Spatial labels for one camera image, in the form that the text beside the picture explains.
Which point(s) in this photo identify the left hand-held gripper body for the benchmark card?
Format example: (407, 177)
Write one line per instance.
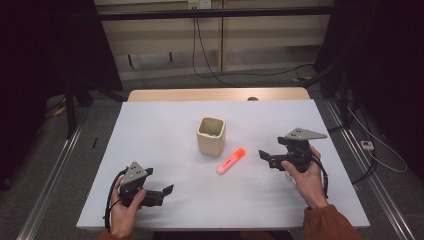
(133, 175)

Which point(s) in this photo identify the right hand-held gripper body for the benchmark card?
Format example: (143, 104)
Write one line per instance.
(301, 150)

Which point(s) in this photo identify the orange highlighter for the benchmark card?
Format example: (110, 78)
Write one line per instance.
(231, 161)

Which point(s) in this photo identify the beige square pen holder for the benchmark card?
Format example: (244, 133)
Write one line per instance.
(210, 145)

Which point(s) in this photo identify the person's right hand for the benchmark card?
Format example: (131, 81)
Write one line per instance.
(310, 186)

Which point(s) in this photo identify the person's left hand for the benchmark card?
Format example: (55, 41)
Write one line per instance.
(121, 218)

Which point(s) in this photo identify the white table mat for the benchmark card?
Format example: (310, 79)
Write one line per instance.
(166, 133)

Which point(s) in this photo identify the yellow floor tape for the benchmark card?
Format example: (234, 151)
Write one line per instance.
(301, 79)
(60, 111)

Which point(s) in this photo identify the black metal stand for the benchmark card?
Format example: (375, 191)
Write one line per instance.
(70, 113)
(343, 100)

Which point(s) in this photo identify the white power adapter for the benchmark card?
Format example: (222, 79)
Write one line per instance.
(366, 145)

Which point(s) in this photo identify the light wooden table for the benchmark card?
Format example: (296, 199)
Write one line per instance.
(200, 95)

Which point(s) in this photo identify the beige wooden cabinet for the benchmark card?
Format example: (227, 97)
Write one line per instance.
(160, 36)

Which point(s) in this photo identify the black curtain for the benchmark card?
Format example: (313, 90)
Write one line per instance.
(393, 50)
(40, 50)

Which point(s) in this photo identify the black horizontal bar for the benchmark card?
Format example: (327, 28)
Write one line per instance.
(216, 13)

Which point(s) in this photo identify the aluminium floor rail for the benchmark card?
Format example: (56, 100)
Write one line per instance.
(50, 186)
(386, 203)

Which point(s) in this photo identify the white wall socket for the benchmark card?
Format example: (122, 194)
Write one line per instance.
(199, 4)

